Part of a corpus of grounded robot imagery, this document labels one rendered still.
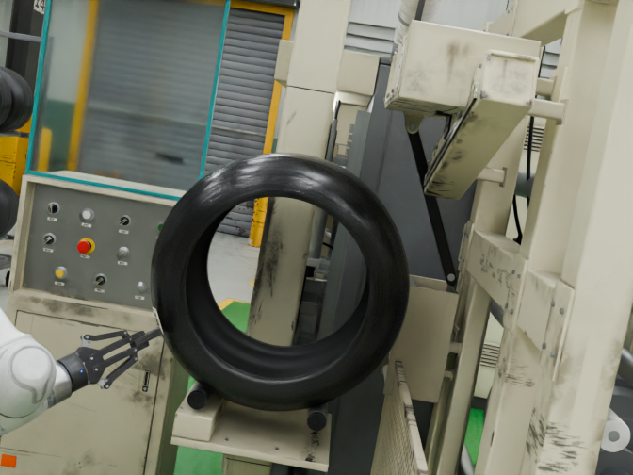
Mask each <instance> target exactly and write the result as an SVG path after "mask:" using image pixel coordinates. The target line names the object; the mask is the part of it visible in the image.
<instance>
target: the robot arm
mask: <svg viewBox="0 0 633 475"><path fill-rule="evenodd" d="M161 335H163V333H162V331H161V328H157V329H153V330H152V331H150V332H148V333H144V331H138V332H136V333H134V334H132V335H129V334H128V332H127V331H126V330H123V331H117V332H112V333H107V334H101V335H97V336H93V335H81V336H80V338H81V340H82V342H81V347H79V348H78V349H77V350H76V351H75V352H73V353H71V354H69V355H67V356H65V357H62V358H60V359H58V360H55V359H54V357H53V356H52V354H51V353H50V352H49V351H48V350H47V349H46V348H44V347H43V346H42V345H41V344H39V343H38V342H37V341H36V340H35V339H34V338H33V336H32V335H29V334H24V333H21V332H20V331H18V330H17V329H16V328H15V327H14V326H13V324H12V323H11V322H10V320H9V319H8V317H7V316H6V314H5V313H4V312H3V310H2V309H1V308H0V436H1V435H3V434H7V433H9V432H11V431H14V430H16V429H18V428H20V427H22V426H24V425H25V424H26V423H28V422H30V421H31V420H33V419H35V418H36V417H37V416H38V415H39V414H40V413H42V412H43V411H45V410H47V409H49V408H51V407H53V406H54V405H56V404H58V403H60V402H62V401H65V400H67V399H69V398H70V397H71V395H72V393H74V392H75V391H77V390H79V389H81V388H83V387H85V386H87V385H95V384H97V385H99V386H100V387H101V388H102V389H109V388H110V387H111V385H112V383H113V382H114V381H115V380H116V379H117V378H118V377H119V376H121V375H122V374H123V373H124V372H125V371H126V370H128V369H129V368H130V367H131V366H133V365H134V364H135V363H136V362H137V361H138V351H140V350H142V349H144V348H147V347H148V346H149V345H150V344H149V342H148V341H150V340H152V339H154V338H156V337H158V336H161ZM119 336H121V337H122V339H120V340H118V341H116V342H114V343H112V344H110V345H108V346H106V347H103V348H102V349H100V350H97V349H93V348H89V347H87V346H88V345H90V344H91V343H92V341H99V340H104V339H109V338H113V337H119ZM128 343H129V344H130V346H131V348H128V349H127V350H125V351H123V352H120V353H118V354H116V355H113V356H111V357H109V358H107V359H106V360H104V358H103V356H104V355H106V354H108V353H109V352H112V351H114V350H116V349H118V348H120V347H122V346H124V345H126V344H128ZM128 356H130V357H129V358H128V359H127V360H125V361H124V362H123V363H122V364H121V365H119V366H118V367H117V368H116V369H114V370H113V371H112V372H111V373H110V374H108V375H107V376H106V377H105V378H102V379H101V377H102V375H103V374H104V372H105V370H106V368H107V367H109V366H111V365H112V364H114V363H116V362H118V361H121V360H122V359H124V358H126V357H128ZM100 379H101V380H100Z"/></svg>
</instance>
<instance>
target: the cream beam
mask: <svg viewBox="0 0 633 475"><path fill-rule="evenodd" d="M404 44H405V46H404V52H403V57H402V62H401V67H400V73H399V78H398V85H397V86H396V81H397V76H398V66H399V61H400V56H401V50H402V47H403V45H404ZM540 48H541V42H540V41H533V40H527V39H521V38H516V37H511V36H505V35H499V34H494V33H488V32H482V31H477V30H471V29H466V28H460V27H455V26H449V25H439V24H433V23H427V22H421V21H417V20H412V22H411V23H410V25H409V27H408V29H407V31H406V33H405V35H404V36H403V38H402V40H400V43H399V46H398V48H396V51H395V53H394V55H393V58H391V59H390V62H392V63H391V69H390V74H389V79H388V85H387V90H386V95H385V98H383V101H384V104H385V106H384V108H385V109H391V110H395V111H401V112H404V111H408V112H413V113H419V114H425V115H427V116H429V117H434V118H440V119H446V117H444V116H438V115H433V111H436V110H438V111H443V113H447V114H451V115H452V116H453V115H454V113H457V112H460V111H463V110H465V109H466V105H467V100H468V97H469V95H470V93H471V89H472V83H473V79H474V75H475V70H476V69H477V68H479V63H481V62H482V60H483V58H484V56H485V54H486V53H487V51H488V50H496V51H502V52H508V53H514V54H518V55H524V56H530V57H539V53H540Z"/></svg>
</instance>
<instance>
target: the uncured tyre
mask: <svg viewBox="0 0 633 475"><path fill-rule="evenodd" d="M266 197H285V198H292V199H297V200H301V201H304V202H306V203H309V204H311V205H315V206H317V207H319V208H321V209H323V210H324V211H326V212H327V213H329V214H330V215H332V216H333V217H334V218H336V219H337V220H338V221H339V222H340V223H341V224H342V225H343V226H344V227H345V228H346V229H347V230H348V231H349V233H350V234H351V235H352V237H353V238H354V240H355V241H356V243H357V244H358V246H359V248H360V250H361V252H362V254H363V257H364V259H365V263H366V279H365V288H364V291H363V294H362V297H361V299H360V301H359V302H358V304H357V306H356V308H355V309H354V311H353V312H352V314H351V315H350V317H349V318H348V319H347V320H346V321H345V322H344V323H343V324H342V325H341V326H340V327H339V328H338V329H336V330H335V331H334V332H332V333H331V334H329V335H328V336H325V337H323V338H321V339H320V340H317V341H314V342H311V343H308V344H303V345H298V346H278V345H272V344H268V343H265V342H262V341H259V340H257V339H254V338H252V337H250V336H248V335H246V334H244V333H243V332H241V331H240V330H239V329H237V328H236V327H235V326H234V325H233V324H232V323H231V322H230V321H229V320H228V319H227V318H226V317H225V316H224V314H223V313H222V311H221V310H220V308H219V306H218V304H217V302H216V300H215V298H214V296H213V293H212V290H211V287H210V284H209V279H208V269H207V264H208V255H209V249H210V245H211V242H212V239H213V237H214V235H215V233H216V231H217V229H218V227H219V225H220V224H221V222H222V221H223V219H224V218H225V217H226V216H227V215H228V214H229V212H230V211H231V210H232V209H234V208H235V207H236V206H237V205H239V204H242V203H244V202H247V201H250V200H254V199H259V198H266ZM150 290H151V299H152V305H153V308H155V309H156V312H157V315H158V318H159V321H160V324H161V327H162V331H163V334H164V335H162V336H163V339H164V340H165V342H166V344H167V346H168V348H169V349H170V352H171V353H172V355H173V356H174V357H175V359H176V360H177V361H178V363H179V364H180V365H181V366H182V367H183V368H184V370H185V371H186V372H187V373H188V374H189V375H190V376H191V377H192V378H194V379H195V380H196V381H197V382H198V383H200V384H201V385H202V386H204V387H205V388H207V389H208V390H210V391H211V392H213V393H215V394H216V395H218V396H220V397H222V398H224V399H225V400H227V401H231V402H234V403H236V404H239V405H243V406H246V407H250V408H253V409H259V410H266V411H295V410H301V409H306V408H311V407H315V406H318V405H320V404H323V403H326V402H329V401H332V400H334V399H336V398H338V397H340V396H342V395H344V394H346V393H348V392H349V391H351V390H352V389H353V388H355V387H356V386H357V385H359V384H360V383H362V382H363V381H364V380H365V379H366V378H368V377H369V376H370V375H371V374H372V373H373V372H374V371H375V370H376V369H377V368H378V366H379V365H380V364H381V363H382V361H383V360H384V359H385V357H386V356H387V355H388V353H389V352H390V351H391V349H392V348H393V346H394V344H395V342H396V340H397V338H398V335H399V333H400V330H401V327H402V325H403V322H404V319H405V316H406V312H407V307H408V301H409V292H410V274H409V266H408V260H407V255H406V252H405V248H404V245H403V242H402V239H401V236H400V234H399V232H398V229H397V227H396V225H395V223H394V221H393V220H392V218H391V216H390V214H389V212H388V211H387V209H386V208H385V206H384V205H383V203H382V202H381V200H380V199H379V197H378V196H377V195H376V194H375V193H374V192H373V191H372V189H371V188H370V187H369V186H367V185H366V184H365V183H364V182H363V181H362V180H361V179H359V178H358V177H357V176H355V175H354V174H353V173H351V172H349V171H347V170H346V169H344V168H342V167H340V166H338V165H336V164H334V163H332V162H331V161H328V160H326V159H323V158H320V157H316V156H309V155H305V154H298V153H270V154H263V155H258V156H249V157H245V158H241V159H239V160H236V161H233V162H231V163H228V164H226V165H224V166H221V167H219V168H217V169H216V170H214V171H212V172H211V173H209V174H208V175H206V176H205V177H203V178H202V179H200V180H199V181H198V182H197V183H195V184H194V185H193V186H192V187H191V188H190V189H189V190H188V191H187V192H186V193H185V194H184V195H183V196H182V197H181V198H180V199H179V201H178V202H177V203H176V204H175V206H174V207H173V208H172V210H171V211H170V213H169V215H168V217H167V218H166V219H165V221H164V223H163V225H162V227H161V230H160V232H159V234H158V237H157V240H156V243H155V246H154V252H153V256H152V262H151V271H150Z"/></svg>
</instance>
